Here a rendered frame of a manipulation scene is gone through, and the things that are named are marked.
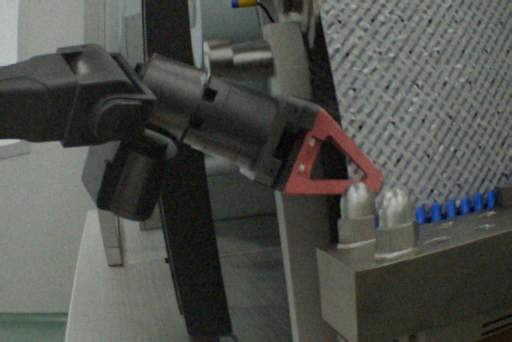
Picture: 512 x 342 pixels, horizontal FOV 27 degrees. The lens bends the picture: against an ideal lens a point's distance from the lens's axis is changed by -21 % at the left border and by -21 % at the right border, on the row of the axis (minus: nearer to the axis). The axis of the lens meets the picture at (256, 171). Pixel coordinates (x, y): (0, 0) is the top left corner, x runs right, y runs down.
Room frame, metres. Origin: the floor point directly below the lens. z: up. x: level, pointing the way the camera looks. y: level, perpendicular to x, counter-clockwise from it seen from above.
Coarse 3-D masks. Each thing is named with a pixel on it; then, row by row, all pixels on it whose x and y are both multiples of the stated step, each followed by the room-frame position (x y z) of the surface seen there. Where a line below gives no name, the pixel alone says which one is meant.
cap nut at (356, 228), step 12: (348, 192) 0.91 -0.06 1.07; (360, 192) 0.90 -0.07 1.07; (348, 204) 0.90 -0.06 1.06; (360, 204) 0.90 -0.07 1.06; (372, 204) 0.91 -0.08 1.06; (348, 216) 0.90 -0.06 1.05; (360, 216) 0.90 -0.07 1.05; (372, 216) 0.90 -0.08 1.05; (348, 228) 0.90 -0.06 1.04; (360, 228) 0.90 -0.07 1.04; (372, 228) 0.90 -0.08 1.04; (348, 240) 0.90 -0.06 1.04; (360, 240) 0.90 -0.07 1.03; (372, 240) 0.90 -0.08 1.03
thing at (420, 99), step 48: (336, 48) 0.98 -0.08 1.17; (384, 48) 0.99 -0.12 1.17; (432, 48) 0.99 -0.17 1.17; (480, 48) 1.00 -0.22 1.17; (384, 96) 0.99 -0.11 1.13; (432, 96) 0.99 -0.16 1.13; (480, 96) 1.00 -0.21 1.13; (384, 144) 0.98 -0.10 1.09; (432, 144) 0.99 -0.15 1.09; (480, 144) 1.00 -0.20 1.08; (384, 192) 0.98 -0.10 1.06; (432, 192) 0.99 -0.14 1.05; (480, 192) 0.99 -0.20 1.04
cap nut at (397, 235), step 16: (400, 192) 0.81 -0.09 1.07; (384, 208) 0.81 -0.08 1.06; (400, 208) 0.81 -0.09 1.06; (384, 224) 0.81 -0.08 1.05; (400, 224) 0.81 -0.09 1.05; (416, 224) 0.82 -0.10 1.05; (384, 240) 0.81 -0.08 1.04; (400, 240) 0.81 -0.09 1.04; (416, 240) 0.81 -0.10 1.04; (384, 256) 0.81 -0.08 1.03
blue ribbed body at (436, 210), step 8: (488, 192) 0.97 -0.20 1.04; (448, 200) 0.97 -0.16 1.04; (464, 200) 0.96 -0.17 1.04; (480, 200) 0.96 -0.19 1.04; (488, 200) 0.97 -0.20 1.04; (424, 208) 0.96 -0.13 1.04; (432, 208) 0.96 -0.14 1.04; (440, 208) 0.96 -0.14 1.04; (448, 208) 0.96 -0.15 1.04; (464, 208) 0.96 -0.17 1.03; (472, 208) 0.97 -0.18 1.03; (480, 208) 0.96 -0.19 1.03; (416, 216) 0.96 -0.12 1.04; (424, 216) 0.95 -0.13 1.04; (432, 216) 0.96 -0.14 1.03; (440, 216) 0.95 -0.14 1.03; (448, 216) 0.96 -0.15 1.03
